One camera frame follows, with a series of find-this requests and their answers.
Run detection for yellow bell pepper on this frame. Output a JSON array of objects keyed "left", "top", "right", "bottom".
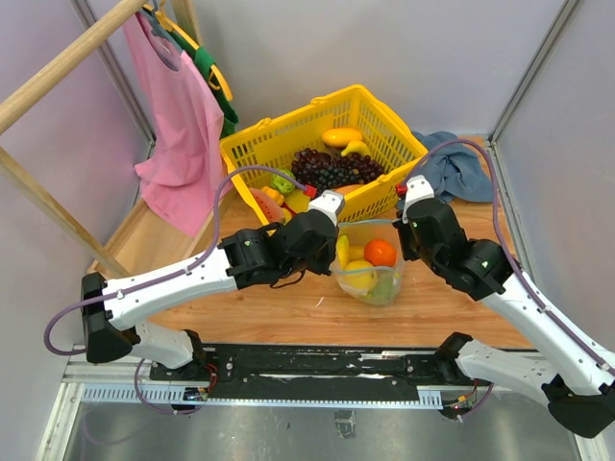
[
  {"left": 261, "top": 186, "right": 284, "bottom": 206},
  {"left": 348, "top": 245, "right": 364, "bottom": 261}
]

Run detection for orange fruit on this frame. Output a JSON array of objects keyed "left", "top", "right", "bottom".
[{"left": 363, "top": 238, "right": 397, "bottom": 267}]

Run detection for large yellow lemon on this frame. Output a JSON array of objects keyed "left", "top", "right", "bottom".
[{"left": 342, "top": 260, "right": 378, "bottom": 293}]

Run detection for green custard apple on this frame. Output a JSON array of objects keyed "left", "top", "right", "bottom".
[{"left": 270, "top": 169, "right": 296, "bottom": 196}]

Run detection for clear zip top bag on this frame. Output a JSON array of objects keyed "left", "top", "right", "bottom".
[{"left": 331, "top": 219, "right": 404, "bottom": 306}]

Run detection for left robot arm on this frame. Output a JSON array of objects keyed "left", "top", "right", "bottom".
[{"left": 81, "top": 209, "right": 338, "bottom": 380}]

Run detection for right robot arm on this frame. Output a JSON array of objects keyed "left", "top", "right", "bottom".
[{"left": 393, "top": 197, "right": 614, "bottom": 438}]

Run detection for yellow pear fruit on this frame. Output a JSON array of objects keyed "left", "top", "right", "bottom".
[{"left": 283, "top": 189, "right": 310, "bottom": 214}]

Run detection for papaya slice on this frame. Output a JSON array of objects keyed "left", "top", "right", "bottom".
[{"left": 334, "top": 184, "right": 362, "bottom": 195}]

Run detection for blue crumpled cloth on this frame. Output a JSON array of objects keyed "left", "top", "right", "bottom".
[{"left": 414, "top": 143, "right": 494, "bottom": 203}]

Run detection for purple grape bunch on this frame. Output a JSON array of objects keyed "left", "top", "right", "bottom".
[{"left": 291, "top": 148, "right": 333, "bottom": 187}]

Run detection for dark grape bunch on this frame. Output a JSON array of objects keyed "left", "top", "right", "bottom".
[{"left": 307, "top": 153, "right": 384, "bottom": 191}]

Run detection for yellow plastic basket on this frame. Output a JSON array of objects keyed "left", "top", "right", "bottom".
[{"left": 220, "top": 85, "right": 428, "bottom": 222}]

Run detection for small yellow banana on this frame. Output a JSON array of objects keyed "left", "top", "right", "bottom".
[{"left": 340, "top": 140, "right": 371, "bottom": 157}]

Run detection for yellow mango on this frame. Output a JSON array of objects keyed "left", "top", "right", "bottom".
[{"left": 321, "top": 127, "right": 363, "bottom": 148}]

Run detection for pink hanging shirt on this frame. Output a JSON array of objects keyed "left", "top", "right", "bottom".
[{"left": 123, "top": 12, "right": 225, "bottom": 237}]

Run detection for wooden clothes rack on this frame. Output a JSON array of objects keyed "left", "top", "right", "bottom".
[{"left": 1, "top": 1, "right": 213, "bottom": 288}]

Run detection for yellow clothes hanger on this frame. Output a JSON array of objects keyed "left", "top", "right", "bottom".
[{"left": 155, "top": 0, "right": 234, "bottom": 102}]

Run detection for green clothes hanger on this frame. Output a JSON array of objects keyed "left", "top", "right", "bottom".
[{"left": 142, "top": 6, "right": 239, "bottom": 138}]

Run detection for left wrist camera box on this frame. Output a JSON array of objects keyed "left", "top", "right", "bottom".
[{"left": 307, "top": 190, "right": 345, "bottom": 226}]

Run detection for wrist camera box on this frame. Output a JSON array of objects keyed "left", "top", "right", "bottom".
[
  {"left": 307, "top": 190, "right": 345, "bottom": 226},
  {"left": 403, "top": 175, "right": 434, "bottom": 211}
]

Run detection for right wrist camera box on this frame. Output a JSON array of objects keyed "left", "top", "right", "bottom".
[{"left": 403, "top": 175, "right": 434, "bottom": 211}]

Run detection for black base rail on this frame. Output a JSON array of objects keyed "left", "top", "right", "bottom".
[{"left": 149, "top": 343, "right": 474, "bottom": 404}]

